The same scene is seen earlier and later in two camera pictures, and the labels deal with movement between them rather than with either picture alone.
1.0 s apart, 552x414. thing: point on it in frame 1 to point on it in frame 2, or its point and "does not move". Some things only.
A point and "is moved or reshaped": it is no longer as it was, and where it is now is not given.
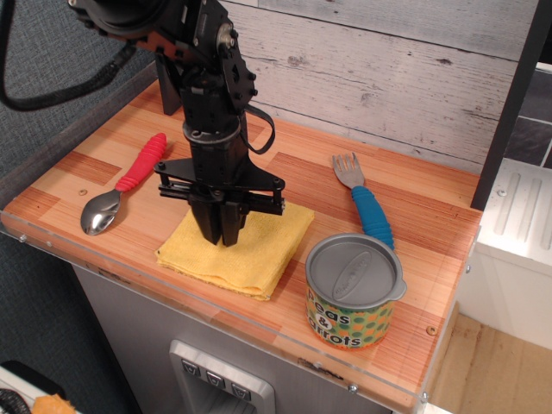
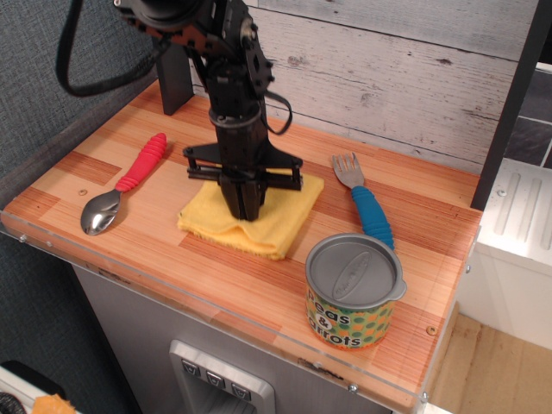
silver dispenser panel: (206, 383) does not move
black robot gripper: (220, 166) to (245, 151)
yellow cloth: (267, 248) is moved or reshaped
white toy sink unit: (507, 279) does not move
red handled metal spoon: (99, 215) does not move
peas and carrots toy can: (351, 283) does not move
